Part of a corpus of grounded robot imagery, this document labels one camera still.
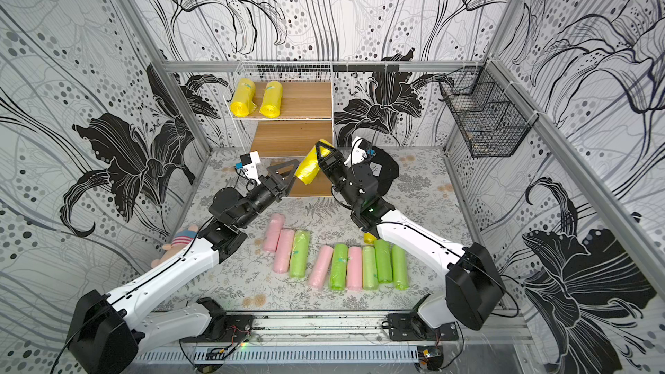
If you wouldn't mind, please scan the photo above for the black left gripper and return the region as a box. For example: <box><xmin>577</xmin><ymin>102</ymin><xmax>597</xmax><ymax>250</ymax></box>
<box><xmin>233</xmin><ymin>159</ymin><xmax>300</xmax><ymax>228</ymax></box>

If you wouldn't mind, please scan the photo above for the yellow trash bag roll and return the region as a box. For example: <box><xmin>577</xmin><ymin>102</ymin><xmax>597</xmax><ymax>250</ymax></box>
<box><xmin>230</xmin><ymin>78</ymin><xmax>256</xmax><ymax>118</ymax></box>
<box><xmin>363</xmin><ymin>233</ymin><xmax>378</xmax><ymax>246</ymax></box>
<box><xmin>260</xmin><ymin>81</ymin><xmax>283</xmax><ymax>119</ymax></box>
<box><xmin>295</xmin><ymin>147</ymin><xmax>320</xmax><ymax>185</ymax></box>

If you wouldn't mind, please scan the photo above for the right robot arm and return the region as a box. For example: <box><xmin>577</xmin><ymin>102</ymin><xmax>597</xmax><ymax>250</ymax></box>
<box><xmin>314</xmin><ymin>138</ymin><xmax>507</xmax><ymax>331</ymax></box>

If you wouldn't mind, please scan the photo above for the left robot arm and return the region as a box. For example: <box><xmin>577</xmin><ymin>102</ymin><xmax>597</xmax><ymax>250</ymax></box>
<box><xmin>64</xmin><ymin>159</ymin><xmax>299</xmax><ymax>373</ymax></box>

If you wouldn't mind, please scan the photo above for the pink trash bag roll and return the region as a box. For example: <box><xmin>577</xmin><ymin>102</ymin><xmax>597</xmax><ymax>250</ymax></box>
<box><xmin>346</xmin><ymin>246</ymin><xmax>363</xmax><ymax>291</ymax></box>
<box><xmin>273</xmin><ymin>229</ymin><xmax>295</xmax><ymax>274</ymax></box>
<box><xmin>263</xmin><ymin>213</ymin><xmax>286</xmax><ymax>253</ymax></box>
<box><xmin>308</xmin><ymin>245</ymin><xmax>334</xmax><ymax>289</ymax></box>

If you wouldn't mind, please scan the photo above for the green trash bag roll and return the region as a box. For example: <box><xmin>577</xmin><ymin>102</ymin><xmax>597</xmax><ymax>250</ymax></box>
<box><xmin>391</xmin><ymin>245</ymin><xmax>409</xmax><ymax>290</ymax></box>
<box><xmin>329</xmin><ymin>243</ymin><xmax>348</xmax><ymax>291</ymax></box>
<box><xmin>362</xmin><ymin>246</ymin><xmax>379</xmax><ymax>291</ymax></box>
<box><xmin>289</xmin><ymin>230</ymin><xmax>311</xmax><ymax>279</ymax></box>
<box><xmin>374</xmin><ymin>239</ymin><xmax>393</xmax><ymax>283</ymax></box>

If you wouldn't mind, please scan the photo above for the black cap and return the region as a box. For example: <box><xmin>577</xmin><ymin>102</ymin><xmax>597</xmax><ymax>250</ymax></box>
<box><xmin>365</xmin><ymin>146</ymin><xmax>399</xmax><ymax>196</ymax></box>

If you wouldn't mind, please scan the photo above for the plush toy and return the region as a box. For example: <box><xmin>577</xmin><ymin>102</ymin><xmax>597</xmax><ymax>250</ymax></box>
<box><xmin>151</xmin><ymin>225</ymin><xmax>199</xmax><ymax>268</ymax></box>

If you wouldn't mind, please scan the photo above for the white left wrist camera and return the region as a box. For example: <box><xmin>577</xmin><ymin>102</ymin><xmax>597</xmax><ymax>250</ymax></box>
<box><xmin>235</xmin><ymin>151</ymin><xmax>261</xmax><ymax>184</ymax></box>

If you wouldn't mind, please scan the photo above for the white wire wooden shelf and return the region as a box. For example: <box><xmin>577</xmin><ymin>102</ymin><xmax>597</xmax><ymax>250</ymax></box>
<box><xmin>224</xmin><ymin>62</ymin><xmax>334</xmax><ymax>166</ymax></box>

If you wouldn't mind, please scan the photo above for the black wire wall basket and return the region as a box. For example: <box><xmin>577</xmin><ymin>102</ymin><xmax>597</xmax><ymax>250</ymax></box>
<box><xmin>438</xmin><ymin>66</ymin><xmax>531</xmax><ymax>158</ymax></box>

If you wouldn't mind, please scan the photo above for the metal base rail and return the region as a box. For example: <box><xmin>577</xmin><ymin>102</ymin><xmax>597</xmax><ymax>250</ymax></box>
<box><xmin>135</xmin><ymin>311</ymin><xmax>533</xmax><ymax>366</ymax></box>

